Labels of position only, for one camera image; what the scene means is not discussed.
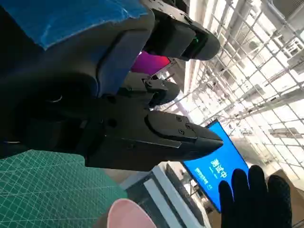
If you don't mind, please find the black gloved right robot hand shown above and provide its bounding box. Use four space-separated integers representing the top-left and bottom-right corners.
218 165 293 228

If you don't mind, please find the blue display screen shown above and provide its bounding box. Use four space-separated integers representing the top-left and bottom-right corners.
182 121 250 213

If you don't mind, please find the green cutting mat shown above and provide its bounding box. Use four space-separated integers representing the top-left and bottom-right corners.
0 149 129 228

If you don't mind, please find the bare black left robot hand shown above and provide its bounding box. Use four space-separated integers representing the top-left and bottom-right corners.
0 0 224 173

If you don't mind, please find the pink bowl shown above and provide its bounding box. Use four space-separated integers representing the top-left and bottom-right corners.
108 199 157 228

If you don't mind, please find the purple display screen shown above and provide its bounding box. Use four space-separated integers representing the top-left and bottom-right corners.
130 51 171 76

